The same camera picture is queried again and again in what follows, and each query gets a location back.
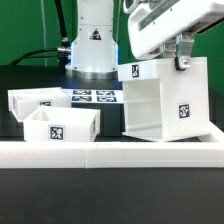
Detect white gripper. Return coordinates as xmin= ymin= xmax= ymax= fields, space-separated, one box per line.
xmin=123 ymin=0 xmax=224 ymax=71

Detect white drawer cabinet box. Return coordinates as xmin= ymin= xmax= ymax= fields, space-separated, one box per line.
xmin=118 ymin=57 xmax=209 ymax=141

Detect white drawer with knob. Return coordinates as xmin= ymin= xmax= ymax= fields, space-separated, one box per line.
xmin=23 ymin=106 xmax=100 ymax=142

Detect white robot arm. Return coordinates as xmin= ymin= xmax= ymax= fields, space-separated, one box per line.
xmin=66 ymin=0 xmax=224 ymax=79

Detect white rear drawer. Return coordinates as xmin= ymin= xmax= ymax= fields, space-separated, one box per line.
xmin=8 ymin=87 xmax=71 ymax=123

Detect marker tag sheet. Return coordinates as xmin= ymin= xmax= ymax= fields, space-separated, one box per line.
xmin=65 ymin=89 xmax=123 ymax=104

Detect white border frame rail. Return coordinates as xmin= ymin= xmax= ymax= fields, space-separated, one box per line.
xmin=0 ymin=124 xmax=224 ymax=169

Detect black cable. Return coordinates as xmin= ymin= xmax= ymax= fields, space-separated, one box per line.
xmin=9 ymin=0 xmax=72 ymax=66

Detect grey thin cable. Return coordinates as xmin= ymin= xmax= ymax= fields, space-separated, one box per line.
xmin=41 ymin=0 xmax=48 ymax=68

